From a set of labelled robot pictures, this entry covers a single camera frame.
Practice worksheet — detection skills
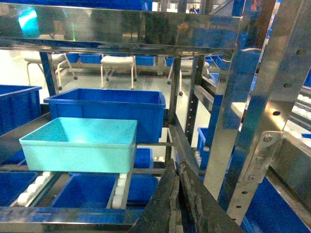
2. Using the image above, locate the blue bin behind teal bin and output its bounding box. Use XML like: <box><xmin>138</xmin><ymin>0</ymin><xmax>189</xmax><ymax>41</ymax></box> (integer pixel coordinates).
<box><xmin>44</xmin><ymin>88</ymin><xmax>166</xmax><ymax>144</ymax></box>

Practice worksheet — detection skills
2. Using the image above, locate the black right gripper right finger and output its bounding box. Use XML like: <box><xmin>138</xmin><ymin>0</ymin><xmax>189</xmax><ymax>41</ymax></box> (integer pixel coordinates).
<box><xmin>178</xmin><ymin>161</ymin><xmax>244</xmax><ymax>233</ymax></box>

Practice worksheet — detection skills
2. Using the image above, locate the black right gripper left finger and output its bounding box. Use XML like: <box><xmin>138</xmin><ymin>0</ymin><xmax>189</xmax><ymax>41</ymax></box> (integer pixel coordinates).
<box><xmin>130</xmin><ymin>159</ymin><xmax>179</xmax><ymax>233</ymax></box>

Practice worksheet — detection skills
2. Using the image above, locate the blue bin lower shelf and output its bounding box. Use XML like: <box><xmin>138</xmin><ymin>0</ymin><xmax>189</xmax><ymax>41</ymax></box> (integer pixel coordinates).
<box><xmin>50</xmin><ymin>174</ymin><xmax>158</xmax><ymax>209</ymax></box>

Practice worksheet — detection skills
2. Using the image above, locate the blue bin far left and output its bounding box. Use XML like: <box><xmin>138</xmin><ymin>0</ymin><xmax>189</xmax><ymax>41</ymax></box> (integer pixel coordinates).
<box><xmin>0</xmin><ymin>85</ymin><xmax>42</xmax><ymax>135</ymax></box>

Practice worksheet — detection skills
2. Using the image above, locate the light teal plastic bin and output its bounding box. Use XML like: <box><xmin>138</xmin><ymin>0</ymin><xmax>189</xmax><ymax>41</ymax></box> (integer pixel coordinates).
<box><xmin>19</xmin><ymin>117</ymin><xmax>138</xmax><ymax>173</ymax></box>

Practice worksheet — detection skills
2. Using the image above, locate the stainless steel shelf front rail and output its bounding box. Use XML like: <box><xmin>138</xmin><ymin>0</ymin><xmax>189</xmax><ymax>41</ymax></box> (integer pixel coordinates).
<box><xmin>0</xmin><ymin>1</ymin><xmax>242</xmax><ymax>57</ymax></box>

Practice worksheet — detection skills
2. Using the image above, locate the white stool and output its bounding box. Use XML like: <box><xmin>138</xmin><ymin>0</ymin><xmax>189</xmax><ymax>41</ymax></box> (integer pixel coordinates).
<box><xmin>100</xmin><ymin>55</ymin><xmax>137</xmax><ymax>90</ymax></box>

